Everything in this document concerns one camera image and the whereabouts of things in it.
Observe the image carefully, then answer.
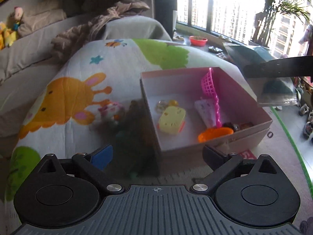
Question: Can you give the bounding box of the colourful giraffe play mat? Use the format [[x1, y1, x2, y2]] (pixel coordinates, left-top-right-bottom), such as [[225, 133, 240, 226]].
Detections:
[[4, 38, 313, 235]]

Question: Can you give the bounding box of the pink toy net racket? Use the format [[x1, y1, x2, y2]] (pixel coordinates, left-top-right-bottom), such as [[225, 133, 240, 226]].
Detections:
[[201, 67, 222, 128]]

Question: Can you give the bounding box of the yellow sandwich toy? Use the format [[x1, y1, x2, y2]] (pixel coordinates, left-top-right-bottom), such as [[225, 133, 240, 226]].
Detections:
[[157, 106, 186, 135]]

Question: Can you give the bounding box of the red black figurine toy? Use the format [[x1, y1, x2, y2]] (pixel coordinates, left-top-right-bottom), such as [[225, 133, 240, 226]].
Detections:
[[222, 122, 253, 132]]

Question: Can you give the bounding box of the pink cat figurine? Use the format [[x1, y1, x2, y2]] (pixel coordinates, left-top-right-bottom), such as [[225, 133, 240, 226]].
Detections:
[[98, 102, 126, 125]]

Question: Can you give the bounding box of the red plastic basin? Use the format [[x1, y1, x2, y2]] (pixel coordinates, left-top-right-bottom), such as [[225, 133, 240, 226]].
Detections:
[[189, 36, 208, 47]]

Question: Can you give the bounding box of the yellow plush duck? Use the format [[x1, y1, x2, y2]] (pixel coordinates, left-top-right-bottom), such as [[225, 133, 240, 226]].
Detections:
[[0, 21, 18, 50]]

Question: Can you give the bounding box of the beige sofa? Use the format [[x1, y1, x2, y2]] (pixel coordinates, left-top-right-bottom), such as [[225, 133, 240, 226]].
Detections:
[[0, 0, 172, 137]]

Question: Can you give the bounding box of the brown crumpled blanket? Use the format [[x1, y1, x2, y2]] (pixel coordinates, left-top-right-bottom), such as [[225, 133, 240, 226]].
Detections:
[[51, 0, 150, 61]]

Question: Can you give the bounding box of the pink cardboard box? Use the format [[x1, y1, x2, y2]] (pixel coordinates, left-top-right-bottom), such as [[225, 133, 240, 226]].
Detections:
[[139, 66, 274, 174]]

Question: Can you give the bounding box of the pink head doll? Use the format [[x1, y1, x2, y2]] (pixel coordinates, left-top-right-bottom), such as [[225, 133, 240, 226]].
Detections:
[[12, 7, 24, 31]]

